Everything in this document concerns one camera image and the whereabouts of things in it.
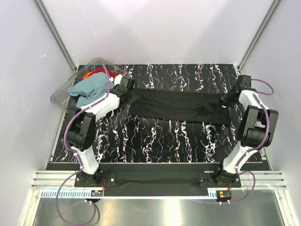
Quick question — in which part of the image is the black t shirt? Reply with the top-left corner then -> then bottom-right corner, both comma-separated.
128,89 -> 231,126

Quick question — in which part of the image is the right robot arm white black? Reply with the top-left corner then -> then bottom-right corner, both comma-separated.
209,75 -> 279,187

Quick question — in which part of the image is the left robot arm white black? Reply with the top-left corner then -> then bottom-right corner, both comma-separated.
63,76 -> 137,187

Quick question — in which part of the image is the light blue t shirt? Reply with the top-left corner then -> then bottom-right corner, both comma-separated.
68,72 -> 108,108

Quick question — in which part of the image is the red t shirt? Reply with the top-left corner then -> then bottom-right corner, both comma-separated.
91,68 -> 117,78

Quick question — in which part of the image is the orange t shirt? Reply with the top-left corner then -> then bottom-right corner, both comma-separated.
83,72 -> 94,79

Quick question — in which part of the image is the black marbled table mat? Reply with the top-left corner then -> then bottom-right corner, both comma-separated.
47,63 -> 269,163

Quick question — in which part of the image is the clear plastic bin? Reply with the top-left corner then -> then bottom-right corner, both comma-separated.
50,57 -> 131,112

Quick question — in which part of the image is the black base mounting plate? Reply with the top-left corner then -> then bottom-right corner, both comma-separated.
78,163 -> 227,194

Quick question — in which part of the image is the right orange black connector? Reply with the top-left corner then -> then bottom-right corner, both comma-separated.
217,190 -> 232,200

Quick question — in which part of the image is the orange black connector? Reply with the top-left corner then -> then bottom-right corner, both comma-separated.
217,190 -> 232,200
91,190 -> 103,197

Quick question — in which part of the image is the left orange black connector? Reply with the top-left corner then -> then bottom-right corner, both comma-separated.
91,190 -> 103,197

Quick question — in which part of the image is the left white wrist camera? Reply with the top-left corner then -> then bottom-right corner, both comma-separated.
113,74 -> 123,85

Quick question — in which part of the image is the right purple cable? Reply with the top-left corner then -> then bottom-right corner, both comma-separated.
229,79 -> 275,204

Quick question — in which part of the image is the left aluminium frame post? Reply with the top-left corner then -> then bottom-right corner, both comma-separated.
33,0 -> 77,72

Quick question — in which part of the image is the aluminium frame post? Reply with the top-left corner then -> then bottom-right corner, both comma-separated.
237,0 -> 282,74
33,0 -> 77,72

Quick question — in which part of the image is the right aluminium frame post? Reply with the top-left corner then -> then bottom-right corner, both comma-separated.
237,0 -> 282,74

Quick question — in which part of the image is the white slotted cable duct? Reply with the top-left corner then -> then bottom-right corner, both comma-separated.
41,189 -> 217,200

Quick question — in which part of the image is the aluminium rail crossbar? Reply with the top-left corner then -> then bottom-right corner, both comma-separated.
32,170 -> 286,190

